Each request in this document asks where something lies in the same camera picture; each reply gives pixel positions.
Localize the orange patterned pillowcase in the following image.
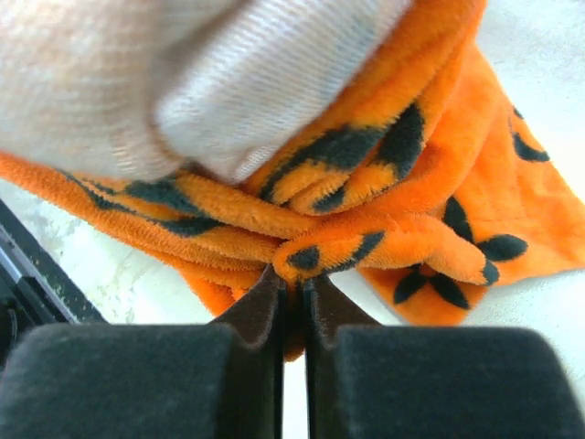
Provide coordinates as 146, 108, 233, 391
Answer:
0, 0, 585, 362

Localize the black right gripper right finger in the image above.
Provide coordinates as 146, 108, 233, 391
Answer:
303, 277, 584, 439

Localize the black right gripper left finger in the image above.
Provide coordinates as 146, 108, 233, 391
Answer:
1, 267, 285, 438

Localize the white pillow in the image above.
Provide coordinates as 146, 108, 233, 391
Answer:
1, 1, 410, 182

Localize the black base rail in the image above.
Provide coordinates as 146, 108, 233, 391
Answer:
1, 204, 105, 365

